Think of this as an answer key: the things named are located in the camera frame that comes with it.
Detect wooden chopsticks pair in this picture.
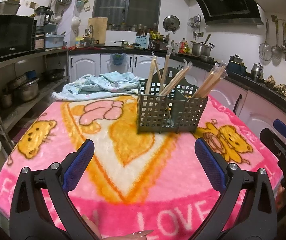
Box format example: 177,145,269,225
145,52,157,94
198,64,229,99
160,45,173,93
192,61,229,99
159,62,193,96

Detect dark kitchen window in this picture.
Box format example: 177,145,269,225
92,0,161,28

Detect person's left hand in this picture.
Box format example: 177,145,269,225
82,215,153,240

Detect ginger roots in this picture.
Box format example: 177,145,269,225
264,75,286,98

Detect steel canister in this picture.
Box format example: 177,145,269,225
250,63,263,81

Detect hanging steel ladle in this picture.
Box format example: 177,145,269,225
271,15,282,61

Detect dark teal pot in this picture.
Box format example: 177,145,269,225
227,54,247,76

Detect pink cartoon blanket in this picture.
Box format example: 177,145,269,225
0,96,282,239

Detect steel stock pot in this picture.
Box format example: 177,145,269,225
192,42,215,57

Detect dark green utensil basket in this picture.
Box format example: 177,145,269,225
136,74,208,133

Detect steel pot on shelf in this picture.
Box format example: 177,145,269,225
17,77,39,102

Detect black range hood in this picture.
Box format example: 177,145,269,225
196,0,263,25

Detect hanging pot lid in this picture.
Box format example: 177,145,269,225
163,15,180,34

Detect blue knife block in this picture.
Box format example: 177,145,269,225
135,34,150,49

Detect light blue cloth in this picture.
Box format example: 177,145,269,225
52,72,141,102

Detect blue plastic box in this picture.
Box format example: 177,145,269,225
45,34,65,49

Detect black microwave oven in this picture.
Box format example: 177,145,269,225
0,14,36,58

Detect wooden cutting board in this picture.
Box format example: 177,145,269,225
87,17,108,44

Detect blender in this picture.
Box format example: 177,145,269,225
34,6,53,34

